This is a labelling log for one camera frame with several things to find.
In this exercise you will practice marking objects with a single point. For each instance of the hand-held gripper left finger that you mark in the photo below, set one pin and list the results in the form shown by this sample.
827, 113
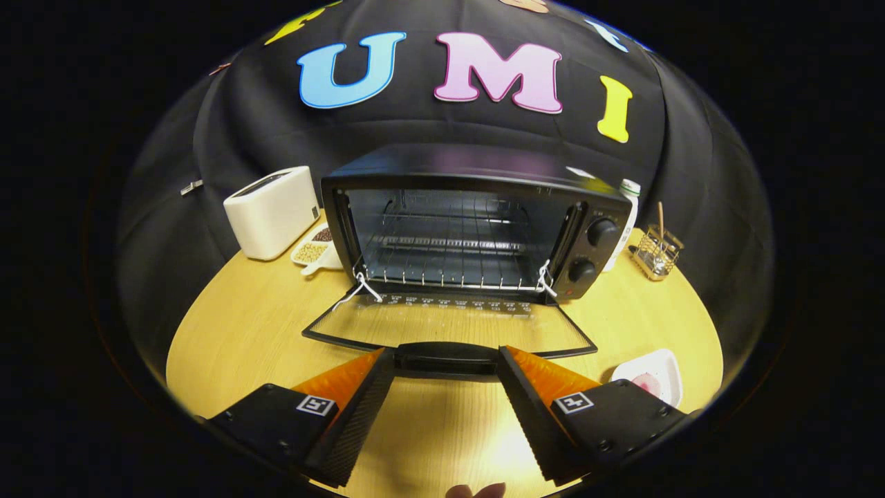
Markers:
366, 404

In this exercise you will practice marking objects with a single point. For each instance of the cream pop-up toaster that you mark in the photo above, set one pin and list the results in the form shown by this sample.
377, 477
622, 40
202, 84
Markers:
269, 214

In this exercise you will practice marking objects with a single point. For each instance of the white divided dish with beans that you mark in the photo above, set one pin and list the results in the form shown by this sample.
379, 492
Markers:
311, 250

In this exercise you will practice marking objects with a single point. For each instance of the black backdrop cloth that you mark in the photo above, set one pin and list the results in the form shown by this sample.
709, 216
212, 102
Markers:
228, 124

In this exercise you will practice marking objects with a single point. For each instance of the small red clip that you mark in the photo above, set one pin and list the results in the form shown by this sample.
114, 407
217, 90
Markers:
220, 68

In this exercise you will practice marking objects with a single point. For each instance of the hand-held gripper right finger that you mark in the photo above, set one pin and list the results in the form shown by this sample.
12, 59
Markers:
529, 411

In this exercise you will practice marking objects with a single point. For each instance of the white square plate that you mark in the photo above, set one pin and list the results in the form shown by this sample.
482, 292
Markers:
667, 370

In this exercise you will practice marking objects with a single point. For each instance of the small metal clip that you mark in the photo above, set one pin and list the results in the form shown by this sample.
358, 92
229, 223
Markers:
191, 187

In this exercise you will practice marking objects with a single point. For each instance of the white bottle green label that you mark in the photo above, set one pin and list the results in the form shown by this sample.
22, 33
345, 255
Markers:
626, 214

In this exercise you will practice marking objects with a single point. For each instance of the pink ham slice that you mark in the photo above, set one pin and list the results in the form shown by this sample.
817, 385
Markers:
648, 384

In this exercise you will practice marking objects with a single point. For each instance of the black toaster oven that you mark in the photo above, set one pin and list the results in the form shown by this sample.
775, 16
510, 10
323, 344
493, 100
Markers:
477, 166

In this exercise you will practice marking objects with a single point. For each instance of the wooden stick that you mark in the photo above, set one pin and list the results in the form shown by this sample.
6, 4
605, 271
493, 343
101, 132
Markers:
660, 218

